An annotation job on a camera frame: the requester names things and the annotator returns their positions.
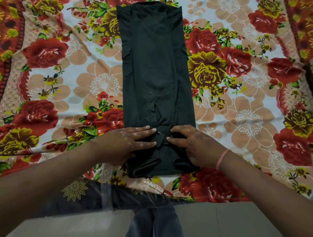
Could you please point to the person's left hand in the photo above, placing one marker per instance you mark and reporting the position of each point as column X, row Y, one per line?
column 117, row 146

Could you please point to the person's right hand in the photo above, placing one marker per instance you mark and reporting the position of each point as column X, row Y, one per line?
column 200, row 149

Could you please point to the dark green shirt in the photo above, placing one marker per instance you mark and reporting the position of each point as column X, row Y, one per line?
column 156, row 61

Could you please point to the person's left forearm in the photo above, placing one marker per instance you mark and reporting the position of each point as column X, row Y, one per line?
column 36, row 183

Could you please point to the person's right forearm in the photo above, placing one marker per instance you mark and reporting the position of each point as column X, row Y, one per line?
column 269, row 190

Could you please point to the person's pale blue trousers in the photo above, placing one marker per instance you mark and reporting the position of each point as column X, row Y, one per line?
column 154, row 222

